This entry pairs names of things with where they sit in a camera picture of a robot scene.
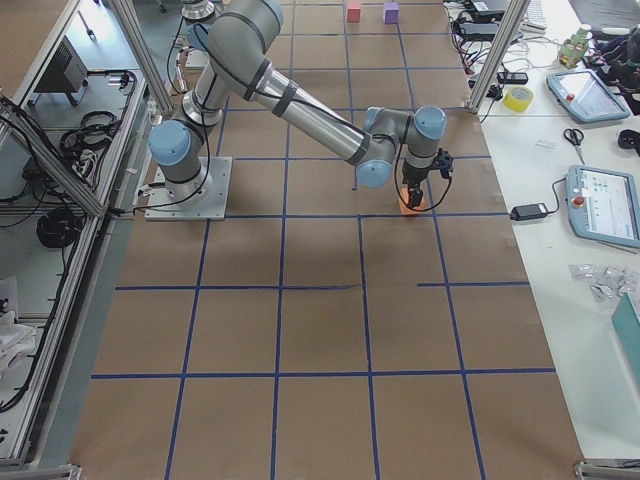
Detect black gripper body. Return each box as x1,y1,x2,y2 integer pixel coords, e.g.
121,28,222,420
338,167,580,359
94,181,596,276
402,167,429,191

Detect orange foam cube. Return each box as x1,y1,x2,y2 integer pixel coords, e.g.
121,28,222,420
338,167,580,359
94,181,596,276
398,187,427,216

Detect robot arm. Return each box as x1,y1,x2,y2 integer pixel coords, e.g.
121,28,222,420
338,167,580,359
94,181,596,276
149,1,453,211

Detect black power brick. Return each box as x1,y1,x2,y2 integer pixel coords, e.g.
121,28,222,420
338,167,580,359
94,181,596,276
509,203,549,221

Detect yellow tape roll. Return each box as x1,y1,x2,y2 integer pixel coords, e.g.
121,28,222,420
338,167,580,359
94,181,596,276
503,85,534,113

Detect black power adapter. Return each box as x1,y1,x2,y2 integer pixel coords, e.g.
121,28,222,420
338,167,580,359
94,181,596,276
457,22,500,42

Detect purple foam cube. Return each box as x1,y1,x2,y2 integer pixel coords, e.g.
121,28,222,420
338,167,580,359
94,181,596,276
383,1,399,25

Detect red foam cube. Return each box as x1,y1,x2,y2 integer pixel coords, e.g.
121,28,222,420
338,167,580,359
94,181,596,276
346,0,362,24

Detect near teach pendant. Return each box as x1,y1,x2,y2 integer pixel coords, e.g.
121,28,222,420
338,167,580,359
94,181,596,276
565,165,639,249

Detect teach pendant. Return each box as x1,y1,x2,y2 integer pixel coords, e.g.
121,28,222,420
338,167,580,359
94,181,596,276
546,70,630,123
565,165,639,249

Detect far teach pendant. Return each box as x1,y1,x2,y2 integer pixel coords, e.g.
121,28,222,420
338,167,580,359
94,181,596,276
546,70,630,123

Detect bag of screws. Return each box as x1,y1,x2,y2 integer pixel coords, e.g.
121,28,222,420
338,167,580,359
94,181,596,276
568,264,639,302

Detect teal box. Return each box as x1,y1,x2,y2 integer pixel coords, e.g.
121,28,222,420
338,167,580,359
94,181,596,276
611,293,640,378

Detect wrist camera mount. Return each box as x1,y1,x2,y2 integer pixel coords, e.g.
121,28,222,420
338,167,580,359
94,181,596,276
433,148,454,180

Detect black handled scissors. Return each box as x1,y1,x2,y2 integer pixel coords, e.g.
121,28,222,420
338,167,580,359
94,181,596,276
563,128,585,165

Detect aluminium frame post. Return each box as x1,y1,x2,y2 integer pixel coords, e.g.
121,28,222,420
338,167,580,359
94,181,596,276
466,0,530,113

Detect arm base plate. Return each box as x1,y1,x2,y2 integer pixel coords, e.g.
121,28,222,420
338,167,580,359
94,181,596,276
144,156,233,221

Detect aluminium frame rail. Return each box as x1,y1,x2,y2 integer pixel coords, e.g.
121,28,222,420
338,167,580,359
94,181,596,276
1,1,148,469

